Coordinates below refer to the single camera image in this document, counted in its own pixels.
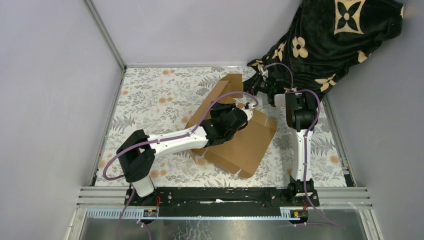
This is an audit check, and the floral patterned table mat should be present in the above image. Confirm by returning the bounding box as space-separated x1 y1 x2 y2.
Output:
94 67 347 187

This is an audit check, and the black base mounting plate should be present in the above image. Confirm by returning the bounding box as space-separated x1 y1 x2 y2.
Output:
124 187 311 218

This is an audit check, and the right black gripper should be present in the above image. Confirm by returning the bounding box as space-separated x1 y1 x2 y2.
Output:
236 72 272 97

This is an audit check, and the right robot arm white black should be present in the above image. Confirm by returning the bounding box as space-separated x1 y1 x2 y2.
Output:
243 73 321 188

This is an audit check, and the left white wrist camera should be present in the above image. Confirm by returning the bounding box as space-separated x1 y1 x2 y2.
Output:
236 102 257 121

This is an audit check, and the purple cable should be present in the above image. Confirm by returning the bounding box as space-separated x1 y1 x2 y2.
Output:
261 62 346 231
102 91 260 240

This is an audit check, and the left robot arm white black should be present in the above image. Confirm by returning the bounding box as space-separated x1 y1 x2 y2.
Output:
116 103 254 206

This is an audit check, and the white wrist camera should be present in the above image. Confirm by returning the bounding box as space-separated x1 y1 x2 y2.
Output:
258 65 269 80
236 102 257 121

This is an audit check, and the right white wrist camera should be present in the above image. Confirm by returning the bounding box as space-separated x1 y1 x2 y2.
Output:
258 65 269 80

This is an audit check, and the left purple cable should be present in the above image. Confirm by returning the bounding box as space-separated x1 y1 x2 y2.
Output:
102 91 260 240

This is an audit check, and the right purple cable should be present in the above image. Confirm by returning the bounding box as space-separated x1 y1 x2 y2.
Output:
261 62 346 231

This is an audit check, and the aluminium frame rail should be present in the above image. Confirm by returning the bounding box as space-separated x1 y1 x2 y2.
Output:
76 186 373 210

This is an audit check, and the brown cardboard box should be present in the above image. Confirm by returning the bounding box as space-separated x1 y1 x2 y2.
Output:
186 73 277 178

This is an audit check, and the black floral blanket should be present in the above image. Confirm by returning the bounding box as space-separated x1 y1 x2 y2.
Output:
248 0 404 98

